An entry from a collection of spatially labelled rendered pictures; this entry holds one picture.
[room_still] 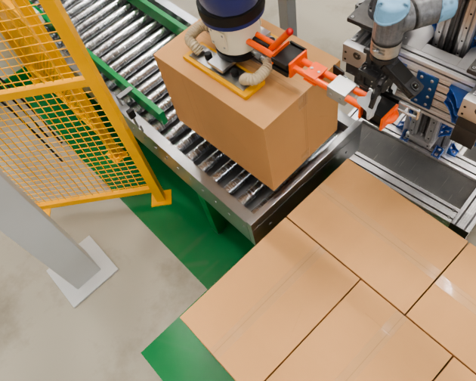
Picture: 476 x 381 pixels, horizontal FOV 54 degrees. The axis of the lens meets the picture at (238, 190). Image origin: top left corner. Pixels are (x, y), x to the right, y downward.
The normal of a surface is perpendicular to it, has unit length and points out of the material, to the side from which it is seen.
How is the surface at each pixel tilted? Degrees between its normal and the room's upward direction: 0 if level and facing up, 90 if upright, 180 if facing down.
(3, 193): 90
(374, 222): 0
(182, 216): 0
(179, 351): 0
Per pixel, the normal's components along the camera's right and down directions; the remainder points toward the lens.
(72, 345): -0.14, -0.51
